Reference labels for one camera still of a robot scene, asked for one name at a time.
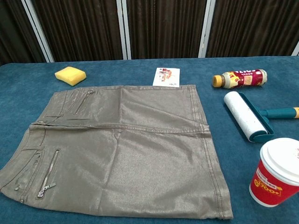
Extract teal lint roller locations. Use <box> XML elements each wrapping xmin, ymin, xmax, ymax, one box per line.
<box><xmin>223</xmin><ymin>91</ymin><xmax>299</xmax><ymax>143</ymax></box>

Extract white printed card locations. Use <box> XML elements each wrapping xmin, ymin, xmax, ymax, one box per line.
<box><xmin>152</xmin><ymin>67</ymin><xmax>181</xmax><ymax>88</ymax></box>

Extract grey shiny skirt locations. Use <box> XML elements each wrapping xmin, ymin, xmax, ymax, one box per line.
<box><xmin>0</xmin><ymin>84</ymin><xmax>234</xmax><ymax>221</ymax></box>

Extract dark folding screen white frames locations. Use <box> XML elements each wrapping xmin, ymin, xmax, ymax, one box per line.
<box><xmin>0</xmin><ymin>0</ymin><xmax>299</xmax><ymax>67</ymax></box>

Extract yellow sponge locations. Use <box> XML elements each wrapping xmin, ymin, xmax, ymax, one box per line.
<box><xmin>54</xmin><ymin>66</ymin><xmax>87</xmax><ymax>87</ymax></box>

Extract plastic drink bottle yellow cap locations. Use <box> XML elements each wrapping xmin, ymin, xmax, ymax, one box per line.
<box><xmin>212</xmin><ymin>69</ymin><xmax>268</xmax><ymax>89</ymax></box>

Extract red paper cup white lid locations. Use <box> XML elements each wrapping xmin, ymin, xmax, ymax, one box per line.
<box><xmin>249</xmin><ymin>137</ymin><xmax>299</xmax><ymax>208</ymax></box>

